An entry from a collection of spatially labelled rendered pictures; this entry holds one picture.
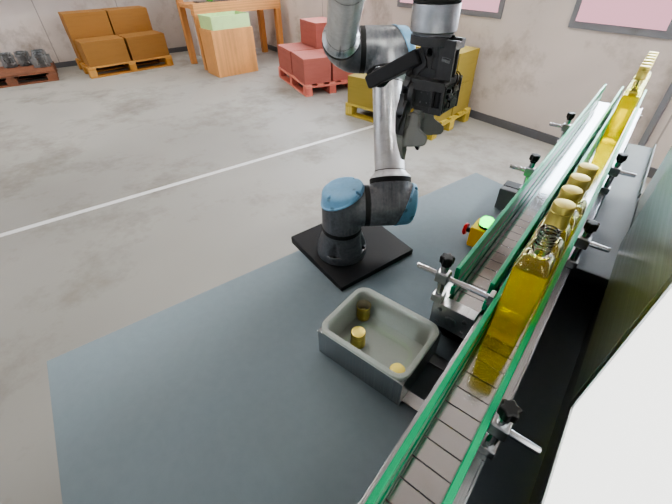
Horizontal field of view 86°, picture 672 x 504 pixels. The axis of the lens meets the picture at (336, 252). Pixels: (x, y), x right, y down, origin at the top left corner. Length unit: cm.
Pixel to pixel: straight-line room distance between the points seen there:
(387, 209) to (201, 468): 71
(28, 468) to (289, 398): 131
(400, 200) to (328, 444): 61
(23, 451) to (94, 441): 110
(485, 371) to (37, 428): 177
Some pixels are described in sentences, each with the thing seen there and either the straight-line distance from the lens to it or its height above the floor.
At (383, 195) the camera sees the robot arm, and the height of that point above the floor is 98.
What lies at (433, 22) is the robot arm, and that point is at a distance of 67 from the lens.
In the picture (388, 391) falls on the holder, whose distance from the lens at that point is 82.
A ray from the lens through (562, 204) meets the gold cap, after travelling 70.
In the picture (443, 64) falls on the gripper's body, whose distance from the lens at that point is 69.
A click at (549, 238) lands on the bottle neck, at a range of 66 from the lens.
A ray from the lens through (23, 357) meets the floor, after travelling 236.
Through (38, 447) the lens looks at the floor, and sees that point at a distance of 200.
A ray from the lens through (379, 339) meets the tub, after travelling 90.
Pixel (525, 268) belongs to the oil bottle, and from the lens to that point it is 68.
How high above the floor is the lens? 148
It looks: 40 degrees down
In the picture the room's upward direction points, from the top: 1 degrees counter-clockwise
